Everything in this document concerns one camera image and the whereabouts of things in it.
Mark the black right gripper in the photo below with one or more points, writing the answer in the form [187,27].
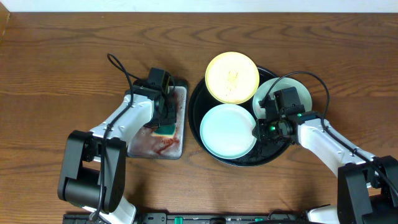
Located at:
[260,126]

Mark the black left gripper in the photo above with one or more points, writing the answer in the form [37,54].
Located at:
[172,109]

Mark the light green plate with red stain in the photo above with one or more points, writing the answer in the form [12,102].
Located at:
[271,107]

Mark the green scouring sponge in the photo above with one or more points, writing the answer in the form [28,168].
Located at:
[165,131]

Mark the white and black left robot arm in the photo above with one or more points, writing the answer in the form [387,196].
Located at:
[94,163]

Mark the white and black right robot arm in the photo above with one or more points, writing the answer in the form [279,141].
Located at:
[367,184]

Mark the black rectangular soapy water tray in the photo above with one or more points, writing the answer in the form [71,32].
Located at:
[145,145]

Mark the yellow round plate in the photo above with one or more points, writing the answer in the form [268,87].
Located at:
[232,78]

